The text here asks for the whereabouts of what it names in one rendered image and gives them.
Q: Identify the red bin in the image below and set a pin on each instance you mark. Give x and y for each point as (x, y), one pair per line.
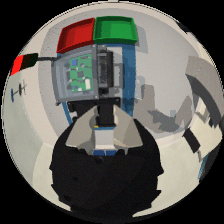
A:
(76, 35)

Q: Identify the green bin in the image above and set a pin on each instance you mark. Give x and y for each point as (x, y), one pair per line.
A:
(115, 29)

